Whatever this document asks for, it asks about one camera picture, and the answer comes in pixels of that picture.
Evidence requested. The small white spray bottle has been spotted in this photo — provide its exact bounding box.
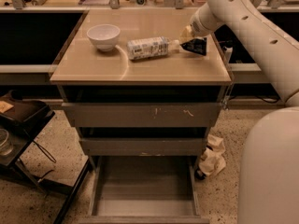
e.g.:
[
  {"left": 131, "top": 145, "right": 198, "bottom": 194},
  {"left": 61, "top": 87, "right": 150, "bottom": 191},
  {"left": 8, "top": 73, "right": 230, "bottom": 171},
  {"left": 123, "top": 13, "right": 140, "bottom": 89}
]
[{"left": 222, "top": 41, "right": 234, "bottom": 63}]

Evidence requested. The black rxbar blueberry wrapper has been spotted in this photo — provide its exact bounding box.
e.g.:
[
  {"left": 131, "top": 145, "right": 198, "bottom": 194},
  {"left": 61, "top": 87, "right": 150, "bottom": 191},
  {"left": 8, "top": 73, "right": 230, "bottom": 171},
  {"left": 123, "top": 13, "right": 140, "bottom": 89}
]
[{"left": 181, "top": 37, "right": 207, "bottom": 56}]

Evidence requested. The clear plastic water bottle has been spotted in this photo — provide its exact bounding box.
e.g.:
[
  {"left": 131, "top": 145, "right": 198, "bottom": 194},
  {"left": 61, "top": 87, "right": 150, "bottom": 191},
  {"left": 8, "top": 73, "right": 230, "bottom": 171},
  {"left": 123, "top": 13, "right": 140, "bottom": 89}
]
[{"left": 126, "top": 36, "right": 180, "bottom": 61}]

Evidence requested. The clear glass jar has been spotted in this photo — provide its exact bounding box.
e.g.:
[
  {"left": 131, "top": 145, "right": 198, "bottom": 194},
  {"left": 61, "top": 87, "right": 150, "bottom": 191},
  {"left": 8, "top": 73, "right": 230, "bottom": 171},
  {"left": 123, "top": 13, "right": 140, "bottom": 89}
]
[{"left": 0, "top": 129, "right": 13, "bottom": 156}]

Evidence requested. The black side cart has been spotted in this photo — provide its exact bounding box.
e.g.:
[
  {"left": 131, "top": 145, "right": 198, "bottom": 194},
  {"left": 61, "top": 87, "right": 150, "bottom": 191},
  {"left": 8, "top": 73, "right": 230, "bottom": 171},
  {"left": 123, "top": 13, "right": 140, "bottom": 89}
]
[{"left": 0, "top": 90, "right": 93, "bottom": 224}]

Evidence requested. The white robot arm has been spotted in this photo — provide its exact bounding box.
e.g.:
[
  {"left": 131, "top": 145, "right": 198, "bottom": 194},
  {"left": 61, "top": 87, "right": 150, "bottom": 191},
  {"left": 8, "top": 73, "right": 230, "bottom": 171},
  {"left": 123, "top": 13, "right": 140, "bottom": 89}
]
[{"left": 182, "top": 0, "right": 299, "bottom": 224}]

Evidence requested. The open grey bottom drawer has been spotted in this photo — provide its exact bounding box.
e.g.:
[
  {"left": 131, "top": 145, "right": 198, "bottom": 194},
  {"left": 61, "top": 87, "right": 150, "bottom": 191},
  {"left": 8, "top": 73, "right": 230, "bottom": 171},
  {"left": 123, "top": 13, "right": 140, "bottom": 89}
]
[{"left": 78, "top": 156, "right": 209, "bottom": 224}]

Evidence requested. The grey drawer cabinet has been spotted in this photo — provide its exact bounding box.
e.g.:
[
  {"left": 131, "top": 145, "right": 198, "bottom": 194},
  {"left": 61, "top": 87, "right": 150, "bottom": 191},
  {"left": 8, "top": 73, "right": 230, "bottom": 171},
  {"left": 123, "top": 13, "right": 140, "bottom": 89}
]
[{"left": 49, "top": 8, "right": 234, "bottom": 224}]

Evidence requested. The grey top drawer front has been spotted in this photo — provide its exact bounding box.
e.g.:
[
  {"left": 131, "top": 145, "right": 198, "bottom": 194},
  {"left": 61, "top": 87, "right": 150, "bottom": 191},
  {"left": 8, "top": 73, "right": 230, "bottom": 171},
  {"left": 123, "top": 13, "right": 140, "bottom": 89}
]
[{"left": 62, "top": 103, "right": 221, "bottom": 128}]

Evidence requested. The black tray on cart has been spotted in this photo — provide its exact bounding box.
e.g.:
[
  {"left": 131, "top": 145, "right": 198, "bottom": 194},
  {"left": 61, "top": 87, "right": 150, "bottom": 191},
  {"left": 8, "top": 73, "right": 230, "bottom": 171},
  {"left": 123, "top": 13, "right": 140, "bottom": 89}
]
[{"left": 0, "top": 91, "right": 50, "bottom": 132}]

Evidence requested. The white ceramic bowl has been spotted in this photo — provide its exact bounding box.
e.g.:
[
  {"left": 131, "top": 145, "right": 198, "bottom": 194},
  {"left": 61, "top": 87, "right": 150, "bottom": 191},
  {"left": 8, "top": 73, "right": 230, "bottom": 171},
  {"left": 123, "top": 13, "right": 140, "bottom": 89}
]
[{"left": 87, "top": 24, "right": 121, "bottom": 51}]

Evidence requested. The grey middle drawer front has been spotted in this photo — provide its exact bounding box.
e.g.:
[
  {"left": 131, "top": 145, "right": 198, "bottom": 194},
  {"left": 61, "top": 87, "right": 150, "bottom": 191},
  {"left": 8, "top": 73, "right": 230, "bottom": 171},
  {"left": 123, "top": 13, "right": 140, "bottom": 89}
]
[{"left": 79, "top": 138, "right": 207, "bottom": 156}]

